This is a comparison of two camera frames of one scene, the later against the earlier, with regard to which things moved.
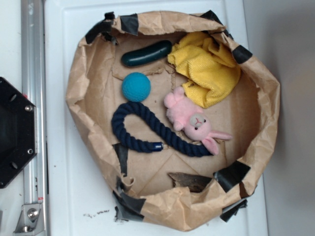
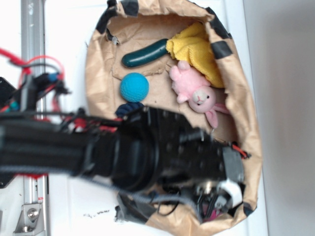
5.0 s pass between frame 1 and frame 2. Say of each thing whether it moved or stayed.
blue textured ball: stayed
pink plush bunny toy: moved
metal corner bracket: stayed
